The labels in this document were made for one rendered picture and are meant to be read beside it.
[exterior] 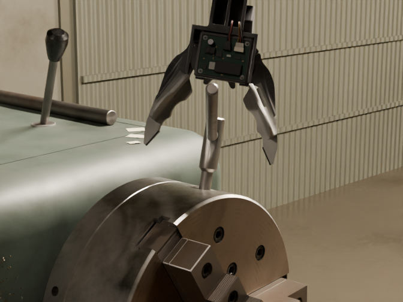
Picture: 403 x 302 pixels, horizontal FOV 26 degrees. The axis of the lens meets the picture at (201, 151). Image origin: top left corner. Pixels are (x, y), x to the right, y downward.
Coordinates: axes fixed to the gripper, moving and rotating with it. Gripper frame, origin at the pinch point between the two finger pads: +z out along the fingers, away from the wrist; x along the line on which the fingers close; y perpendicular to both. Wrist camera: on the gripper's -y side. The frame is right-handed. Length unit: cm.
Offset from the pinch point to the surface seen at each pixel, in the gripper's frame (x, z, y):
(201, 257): 1.3, 10.2, 9.2
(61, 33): -22.9, -12.2, -17.8
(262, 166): 15, 23, -404
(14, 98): -34, -2, -41
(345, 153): 68, 10, -466
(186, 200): -1.6, 5.3, 2.6
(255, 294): 8.0, 16.1, -5.7
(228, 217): 3.4, 6.8, -0.5
